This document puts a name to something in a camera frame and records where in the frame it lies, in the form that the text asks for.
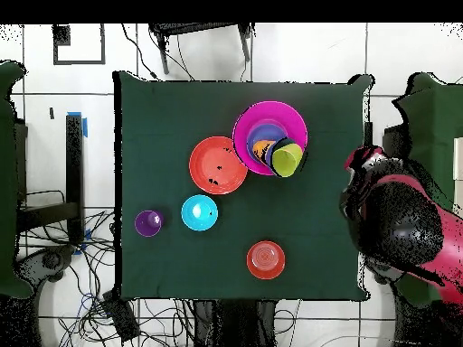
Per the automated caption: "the yellow plastic cup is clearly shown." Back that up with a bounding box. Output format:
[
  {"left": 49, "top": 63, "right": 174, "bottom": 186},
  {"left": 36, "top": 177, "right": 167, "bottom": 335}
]
[{"left": 270, "top": 142, "right": 304, "bottom": 179}]

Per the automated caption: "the dark blue ribbed bowl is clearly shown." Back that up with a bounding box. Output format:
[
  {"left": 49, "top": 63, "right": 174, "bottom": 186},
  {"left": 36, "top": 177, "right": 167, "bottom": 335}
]
[{"left": 264, "top": 136, "right": 309, "bottom": 179}]

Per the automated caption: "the large pink plastic bowl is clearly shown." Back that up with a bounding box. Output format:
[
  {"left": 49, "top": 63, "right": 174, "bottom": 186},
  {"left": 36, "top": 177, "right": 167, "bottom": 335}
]
[{"left": 231, "top": 100, "right": 309, "bottom": 177}]

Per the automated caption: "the light blue translucent bowl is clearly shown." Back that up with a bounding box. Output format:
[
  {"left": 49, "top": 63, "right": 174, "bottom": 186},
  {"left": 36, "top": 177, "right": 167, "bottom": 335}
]
[{"left": 246, "top": 123, "right": 288, "bottom": 164}]

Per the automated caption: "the orange plastic cup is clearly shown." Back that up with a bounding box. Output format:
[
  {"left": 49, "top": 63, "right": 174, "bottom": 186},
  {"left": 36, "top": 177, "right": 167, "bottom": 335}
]
[{"left": 251, "top": 139, "right": 277, "bottom": 161}]

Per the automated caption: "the dark green side cloth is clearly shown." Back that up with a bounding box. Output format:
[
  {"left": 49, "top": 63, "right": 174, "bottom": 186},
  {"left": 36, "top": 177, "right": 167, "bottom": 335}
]
[
  {"left": 392, "top": 70, "right": 463, "bottom": 308},
  {"left": 0, "top": 60, "right": 33, "bottom": 299}
]

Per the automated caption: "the white box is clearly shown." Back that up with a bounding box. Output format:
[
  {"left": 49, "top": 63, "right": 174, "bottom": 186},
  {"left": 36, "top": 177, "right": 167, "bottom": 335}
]
[
  {"left": 452, "top": 180, "right": 463, "bottom": 218},
  {"left": 452, "top": 136, "right": 463, "bottom": 181}
]

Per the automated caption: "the black floor device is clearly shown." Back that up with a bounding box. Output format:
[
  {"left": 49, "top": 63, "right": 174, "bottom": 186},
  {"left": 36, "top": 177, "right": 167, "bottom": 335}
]
[
  {"left": 14, "top": 244, "right": 78, "bottom": 301},
  {"left": 364, "top": 258, "right": 404, "bottom": 286}
]

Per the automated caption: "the orange translucent bowl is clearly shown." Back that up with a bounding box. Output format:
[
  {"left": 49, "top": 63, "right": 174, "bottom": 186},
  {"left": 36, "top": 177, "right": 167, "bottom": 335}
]
[{"left": 246, "top": 240, "right": 287, "bottom": 281}]

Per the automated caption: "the red-orange shallow bowl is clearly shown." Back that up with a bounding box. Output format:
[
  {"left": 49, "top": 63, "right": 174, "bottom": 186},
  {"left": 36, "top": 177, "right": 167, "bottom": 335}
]
[{"left": 188, "top": 136, "right": 250, "bottom": 196}]

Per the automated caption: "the cyan ribbed bowl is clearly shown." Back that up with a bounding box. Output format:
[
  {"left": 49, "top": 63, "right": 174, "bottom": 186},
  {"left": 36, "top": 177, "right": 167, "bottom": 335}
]
[{"left": 180, "top": 193, "right": 220, "bottom": 232}]

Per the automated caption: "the dark green table cloth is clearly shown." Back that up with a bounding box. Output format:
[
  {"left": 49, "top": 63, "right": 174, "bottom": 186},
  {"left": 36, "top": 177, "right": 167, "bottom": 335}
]
[{"left": 112, "top": 70, "right": 375, "bottom": 303}]

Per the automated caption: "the black metal stool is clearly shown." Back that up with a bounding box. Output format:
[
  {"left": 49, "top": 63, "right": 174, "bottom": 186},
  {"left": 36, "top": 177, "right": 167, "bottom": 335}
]
[{"left": 147, "top": 23, "right": 257, "bottom": 76}]

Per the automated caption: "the purple plastic cup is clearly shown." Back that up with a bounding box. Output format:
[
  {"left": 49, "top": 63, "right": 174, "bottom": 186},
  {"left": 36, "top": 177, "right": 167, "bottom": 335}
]
[{"left": 134, "top": 210, "right": 165, "bottom": 239}]

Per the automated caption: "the blue tape strip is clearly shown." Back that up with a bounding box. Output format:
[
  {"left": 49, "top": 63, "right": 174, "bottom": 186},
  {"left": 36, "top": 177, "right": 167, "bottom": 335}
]
[
  {"left": 67, "top": 111, "right": 89, "bottom": 138},
  {"left": 73, "top": 228, "right": 92, "bottom": 257}
]

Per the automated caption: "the black floor stand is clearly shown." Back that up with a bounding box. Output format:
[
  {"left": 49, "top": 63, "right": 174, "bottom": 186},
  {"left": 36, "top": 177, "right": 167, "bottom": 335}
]
[{"left": 15, "top": 113, "right": 86, "bottom": 245}]

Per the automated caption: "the black power strip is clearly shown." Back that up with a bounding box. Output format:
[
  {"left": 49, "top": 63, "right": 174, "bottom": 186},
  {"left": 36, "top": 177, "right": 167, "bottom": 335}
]
[{"left": 101, "top": 289, "right": 141, "bottom": 343}]

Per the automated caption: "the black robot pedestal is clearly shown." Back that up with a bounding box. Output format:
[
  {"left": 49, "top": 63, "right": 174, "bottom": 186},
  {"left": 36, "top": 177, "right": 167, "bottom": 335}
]
[{"left": 193, "top": 299, "right": 278, "bottom": 347}]

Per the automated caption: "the thin black floor cable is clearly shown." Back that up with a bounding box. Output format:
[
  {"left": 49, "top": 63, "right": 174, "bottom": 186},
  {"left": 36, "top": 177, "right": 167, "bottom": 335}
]
[{"left": 120, "top": 23, "right": 161, "bottom": 81}]

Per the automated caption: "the bundle of floor cables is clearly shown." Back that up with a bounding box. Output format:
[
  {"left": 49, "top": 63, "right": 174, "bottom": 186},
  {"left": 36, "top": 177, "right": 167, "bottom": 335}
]
[{"left": 21, "top": 187, "right": 196, "bottom": 347}]

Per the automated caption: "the black square frame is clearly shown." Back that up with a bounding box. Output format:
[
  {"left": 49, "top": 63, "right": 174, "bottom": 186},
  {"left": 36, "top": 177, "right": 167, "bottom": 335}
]
[{"left": 52, "top": 23, "right": 107, "bottom": 67}]

